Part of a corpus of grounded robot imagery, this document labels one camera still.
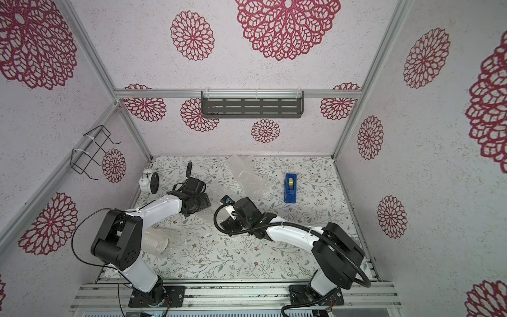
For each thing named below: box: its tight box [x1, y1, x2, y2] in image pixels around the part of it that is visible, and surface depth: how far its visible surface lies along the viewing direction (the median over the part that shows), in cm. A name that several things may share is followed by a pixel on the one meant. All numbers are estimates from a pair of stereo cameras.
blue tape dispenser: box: [283, 173, 298, 204], surface depth 102 cm
